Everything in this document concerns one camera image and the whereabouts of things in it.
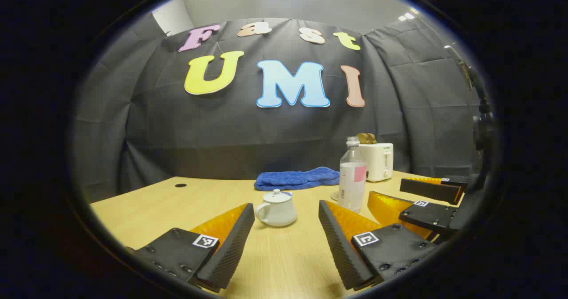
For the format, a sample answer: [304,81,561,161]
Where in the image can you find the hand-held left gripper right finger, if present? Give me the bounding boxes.
[318,200,438,291]

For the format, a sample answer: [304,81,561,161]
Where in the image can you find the white toaster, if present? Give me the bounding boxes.
[359,142,394,183]

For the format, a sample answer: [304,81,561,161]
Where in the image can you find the blue towel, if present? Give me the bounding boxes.
[254,166,341,191]

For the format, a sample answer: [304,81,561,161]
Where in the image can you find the white ceramic teacup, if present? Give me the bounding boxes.
[255,193,298,227]

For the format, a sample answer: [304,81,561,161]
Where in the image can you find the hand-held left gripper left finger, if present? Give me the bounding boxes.
[126,203,256,293]

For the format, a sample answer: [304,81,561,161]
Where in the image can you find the clear plastic water bottle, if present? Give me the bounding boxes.
[339,136,367,214]

